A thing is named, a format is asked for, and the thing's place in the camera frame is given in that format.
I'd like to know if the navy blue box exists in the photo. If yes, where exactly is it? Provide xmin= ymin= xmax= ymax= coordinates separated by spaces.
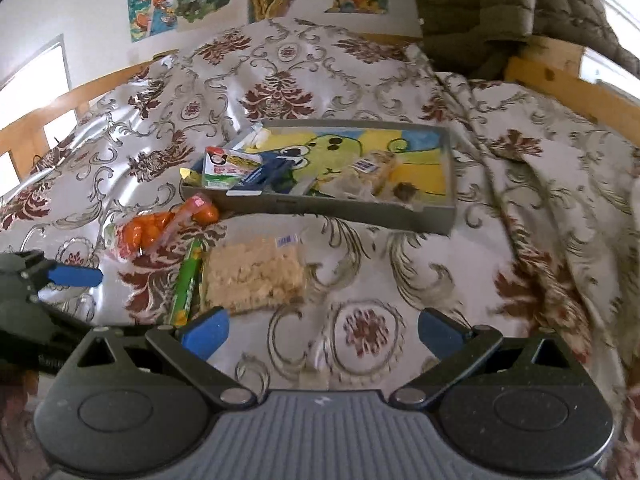
xmin=232 ymin=152 xmax=312 ymax=196

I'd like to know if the red green snack packet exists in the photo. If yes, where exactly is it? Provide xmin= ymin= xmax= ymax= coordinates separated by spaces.
xmin=201 ymin=146 xmax=264 ymax=191

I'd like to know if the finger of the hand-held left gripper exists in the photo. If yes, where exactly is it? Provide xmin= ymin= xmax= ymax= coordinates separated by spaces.
xmin=0 ymin=250 xmax=104 ymax=292
xmin=30 ymin=301 xmax=176 ymax=339

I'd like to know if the green tube snack packet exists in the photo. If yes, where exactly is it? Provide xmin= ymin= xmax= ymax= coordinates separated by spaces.
xmin=169 ymin=238 xmax=206 ymax=327

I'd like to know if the orange-haired figure wall poster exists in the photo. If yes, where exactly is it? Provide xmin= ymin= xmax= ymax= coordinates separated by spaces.
xmin=127 ymin=0 xmax=182 ymax=44

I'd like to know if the floral printed blanket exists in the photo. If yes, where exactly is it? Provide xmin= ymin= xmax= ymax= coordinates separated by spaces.
xmin=0 ymin=17 xmax=640 ymax=480

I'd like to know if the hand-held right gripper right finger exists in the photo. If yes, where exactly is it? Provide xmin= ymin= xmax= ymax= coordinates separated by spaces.
xmin=390 ymin=307 xmax=583 ymax=407

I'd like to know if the wooden bed frame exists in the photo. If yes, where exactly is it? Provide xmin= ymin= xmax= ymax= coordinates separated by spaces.
xmin=0 ymin=35 xmax=640 ymax=173

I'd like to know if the grey tray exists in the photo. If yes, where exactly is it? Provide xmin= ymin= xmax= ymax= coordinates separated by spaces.
xmin=180 ymin=119 xmax=457 ymax=236

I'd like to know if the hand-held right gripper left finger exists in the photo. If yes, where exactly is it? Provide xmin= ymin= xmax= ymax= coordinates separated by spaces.
xmin=62 ymin=306 xmax=257 ymax=407

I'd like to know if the orange snack packet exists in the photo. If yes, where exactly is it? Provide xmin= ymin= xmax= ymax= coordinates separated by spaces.
xmin=116 ymin=195 xmax=222 ymax=257

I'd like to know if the small brown snack packet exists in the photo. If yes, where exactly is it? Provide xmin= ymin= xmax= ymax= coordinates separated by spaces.
xmin=390 ymin=182 xmax=417 ymax=206

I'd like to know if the small white packet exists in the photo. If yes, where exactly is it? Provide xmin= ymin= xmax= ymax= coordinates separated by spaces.
xmin=245 ymin=127 xmax=274 ymax=153

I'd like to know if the window with grey frame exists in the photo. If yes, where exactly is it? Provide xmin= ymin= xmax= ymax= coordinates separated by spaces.
xmin=0 ymin=34 xmax=72 ymax=112

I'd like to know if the clear puffed rice cracker packet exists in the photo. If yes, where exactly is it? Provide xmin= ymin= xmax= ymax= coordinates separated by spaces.
xmin=201 ymin=235 xmax=307 ymax=315
xmin=320 ymin=150 xmax=402 ymax=202

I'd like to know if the cartoon frog picture sheet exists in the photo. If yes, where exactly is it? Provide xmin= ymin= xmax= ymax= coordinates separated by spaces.
xmin=257 ymin=127 xmax=447 ymax=200

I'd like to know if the olive quilted jacket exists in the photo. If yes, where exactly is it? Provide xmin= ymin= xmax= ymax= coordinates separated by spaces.
xmin=409 ymin=0 xmax=640 ymax=82

